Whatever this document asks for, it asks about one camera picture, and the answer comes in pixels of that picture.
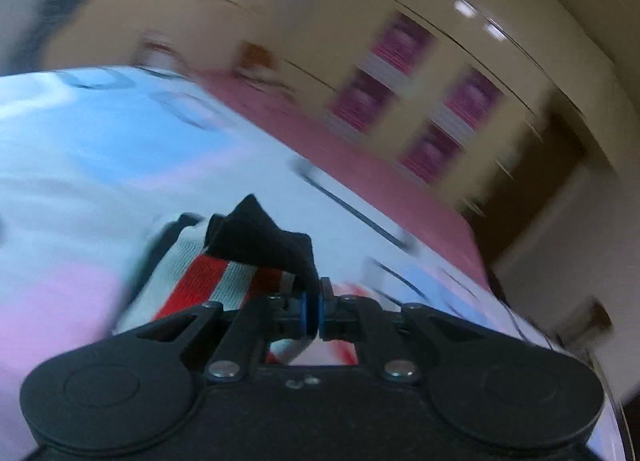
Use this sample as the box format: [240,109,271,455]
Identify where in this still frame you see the red black white striped shirt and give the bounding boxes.
[112,194,373,368]

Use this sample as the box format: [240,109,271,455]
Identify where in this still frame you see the reddish brown object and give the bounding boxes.
[140,37,177,68]

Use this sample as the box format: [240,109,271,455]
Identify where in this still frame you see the cream wardrobe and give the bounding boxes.
[267,0,618,224]

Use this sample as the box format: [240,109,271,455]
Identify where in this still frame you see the brown wooden object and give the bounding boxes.
[236,41,278,79]

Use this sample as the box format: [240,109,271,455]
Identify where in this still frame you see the printed pastel blanket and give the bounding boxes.
[0,65,626,461]

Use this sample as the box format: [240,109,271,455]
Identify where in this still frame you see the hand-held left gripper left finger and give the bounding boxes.
[113,290,316,383]

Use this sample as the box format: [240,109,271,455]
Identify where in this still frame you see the dark brown wooden door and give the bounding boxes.
[462,91,587,257]

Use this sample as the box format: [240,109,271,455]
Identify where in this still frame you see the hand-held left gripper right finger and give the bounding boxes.
[318,277,532,384]

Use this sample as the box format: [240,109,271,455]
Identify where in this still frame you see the cream arched headboard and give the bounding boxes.
[44,0,283,79]

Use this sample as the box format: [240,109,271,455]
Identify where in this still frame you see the pink bed sheet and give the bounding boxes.
[197,72,495,294]

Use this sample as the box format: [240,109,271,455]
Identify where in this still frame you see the purple patterned wardrobe panel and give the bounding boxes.
[327,68,401,133]
[399,122,466,187]
[442,66,505,131]
[369,11,437,76]

